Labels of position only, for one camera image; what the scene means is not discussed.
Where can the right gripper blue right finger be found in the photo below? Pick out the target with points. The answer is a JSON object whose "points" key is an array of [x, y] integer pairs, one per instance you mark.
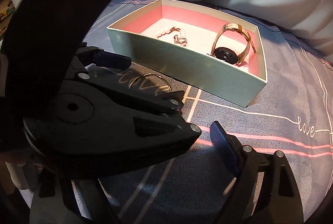
{"points": [[279, 199]]}

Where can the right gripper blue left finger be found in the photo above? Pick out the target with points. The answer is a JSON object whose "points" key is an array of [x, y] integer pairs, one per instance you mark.
{"points": [[54, 202]]}

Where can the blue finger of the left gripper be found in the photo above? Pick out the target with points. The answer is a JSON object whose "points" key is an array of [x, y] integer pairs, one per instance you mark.
{"points": [[167, 103], [94, 55]]}

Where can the rose gold wrist watch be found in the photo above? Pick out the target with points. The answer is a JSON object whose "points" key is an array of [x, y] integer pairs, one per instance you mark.
{"points": [[232, 44]]}

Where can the teal box pink interior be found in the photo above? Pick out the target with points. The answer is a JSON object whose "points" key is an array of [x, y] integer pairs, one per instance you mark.
{"points": [[174, 38]]}

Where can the blue plaid bed sheet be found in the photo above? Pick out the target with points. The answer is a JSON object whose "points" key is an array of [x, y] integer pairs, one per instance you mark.
{"points": [[293, 113]]}

